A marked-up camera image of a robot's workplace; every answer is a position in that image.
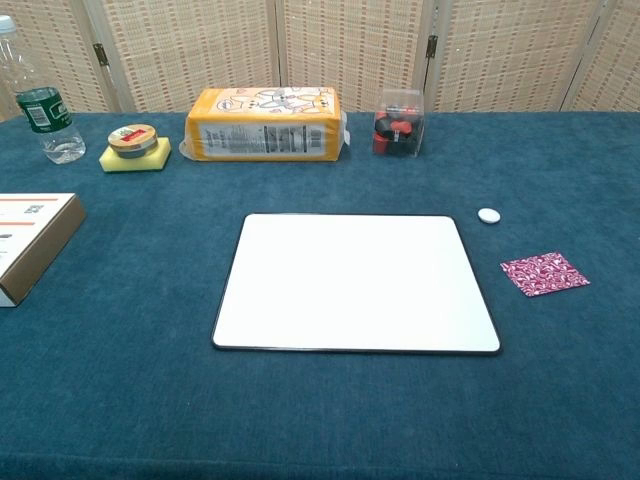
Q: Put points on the dark blue tablecloth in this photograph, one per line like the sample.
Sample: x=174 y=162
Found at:
x=150 y=350

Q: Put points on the white rectangular board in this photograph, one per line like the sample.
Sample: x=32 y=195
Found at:
x=350 y=285

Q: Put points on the clear green-label water bottle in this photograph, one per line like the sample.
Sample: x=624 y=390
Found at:
x=45 y=115

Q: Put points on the small white round object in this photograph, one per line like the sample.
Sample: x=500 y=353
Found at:
x=488 y=215

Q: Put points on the clear box of red-black items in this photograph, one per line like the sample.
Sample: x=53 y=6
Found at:
x=397 y=130

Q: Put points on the white and orange box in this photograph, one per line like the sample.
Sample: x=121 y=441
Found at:
x=30 y=240

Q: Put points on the woven bamboo folding screen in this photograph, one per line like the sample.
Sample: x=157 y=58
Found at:
x=350 y=50

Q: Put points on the round tin with red label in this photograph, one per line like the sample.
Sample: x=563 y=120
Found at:
x=132 y=141

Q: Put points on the pink patterned square packet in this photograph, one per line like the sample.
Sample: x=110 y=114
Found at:
x=545 y=275

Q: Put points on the orange cartoon tissue pack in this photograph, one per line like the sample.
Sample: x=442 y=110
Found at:
x=260 y=125

